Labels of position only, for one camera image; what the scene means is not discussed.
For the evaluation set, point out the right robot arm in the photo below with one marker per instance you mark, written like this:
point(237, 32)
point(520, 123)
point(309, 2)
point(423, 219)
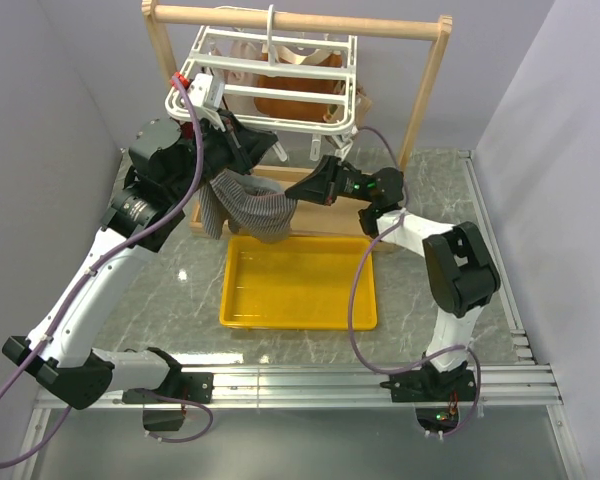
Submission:
point(461, 274)

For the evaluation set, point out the aluminium mounting rail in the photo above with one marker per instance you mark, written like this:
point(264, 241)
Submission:
point(323, 422)

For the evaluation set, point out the white plastic clip hanger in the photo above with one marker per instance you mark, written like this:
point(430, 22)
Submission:
point(280, 82)

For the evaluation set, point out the grey striped underwear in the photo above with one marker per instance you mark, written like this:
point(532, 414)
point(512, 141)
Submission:
point(249, 203)

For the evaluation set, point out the yellow plastic tray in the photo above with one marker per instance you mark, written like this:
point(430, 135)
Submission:
point(301, 283)

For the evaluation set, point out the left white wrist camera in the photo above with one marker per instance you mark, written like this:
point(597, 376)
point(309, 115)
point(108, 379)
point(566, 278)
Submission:
point(203, 96)

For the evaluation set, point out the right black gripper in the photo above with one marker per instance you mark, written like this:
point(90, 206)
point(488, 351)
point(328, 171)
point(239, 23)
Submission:
point(324, 185)

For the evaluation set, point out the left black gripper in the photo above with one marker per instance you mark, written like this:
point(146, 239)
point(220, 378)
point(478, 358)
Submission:
point(246, 146)

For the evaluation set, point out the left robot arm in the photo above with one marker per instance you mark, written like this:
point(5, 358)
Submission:
point(168, 161)

